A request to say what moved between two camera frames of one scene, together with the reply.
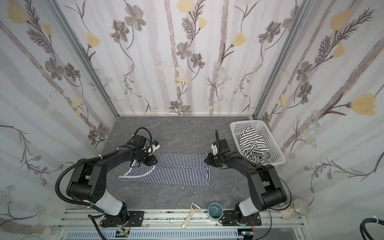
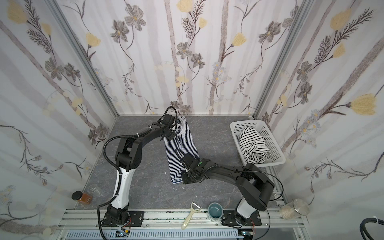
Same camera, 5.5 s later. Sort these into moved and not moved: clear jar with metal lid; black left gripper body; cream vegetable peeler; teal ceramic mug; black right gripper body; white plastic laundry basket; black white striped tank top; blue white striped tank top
Moved: black right gripper body; black left gripper body; blue white striped tank top
Not moved: clear jar with metal lid; teal ceramic mug; black white striped tank top; cream vegetable peeler; white plastic laundry basket
